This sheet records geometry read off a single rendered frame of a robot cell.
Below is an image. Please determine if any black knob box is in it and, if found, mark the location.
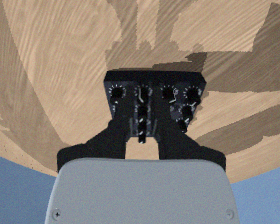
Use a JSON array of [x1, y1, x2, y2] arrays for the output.
[[103, 70, 207, 144]]

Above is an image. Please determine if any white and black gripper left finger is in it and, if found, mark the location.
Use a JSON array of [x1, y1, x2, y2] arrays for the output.
[[57, 85, 134, 173]]

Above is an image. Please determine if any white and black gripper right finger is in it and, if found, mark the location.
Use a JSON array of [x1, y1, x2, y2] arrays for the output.
[[150, 86, 226, 173]]

